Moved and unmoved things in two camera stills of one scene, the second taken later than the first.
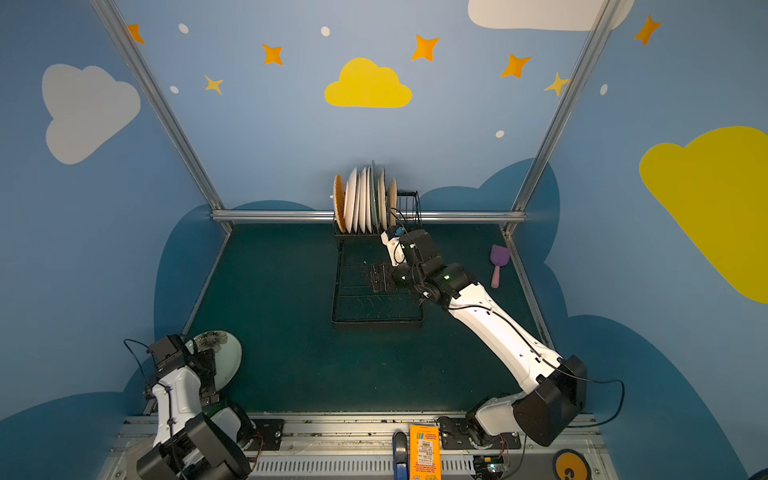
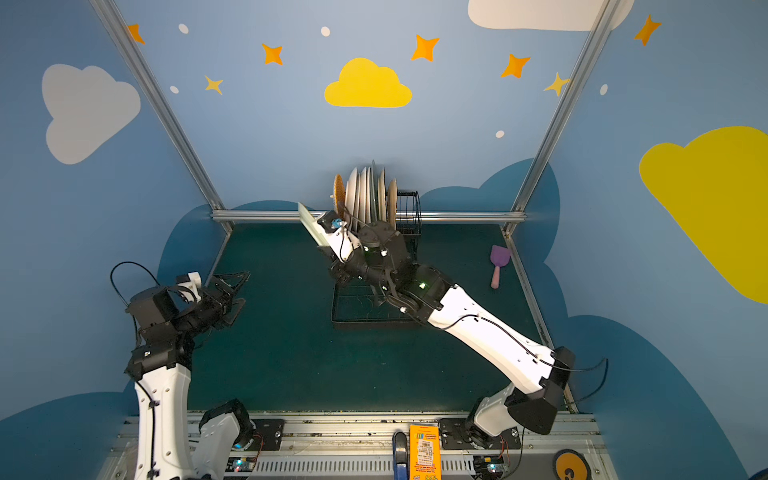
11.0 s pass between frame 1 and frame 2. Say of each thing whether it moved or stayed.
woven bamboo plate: stayed
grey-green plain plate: stayed
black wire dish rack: stayed
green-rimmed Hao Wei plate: stayed
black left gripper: moved
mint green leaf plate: moved
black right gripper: moved
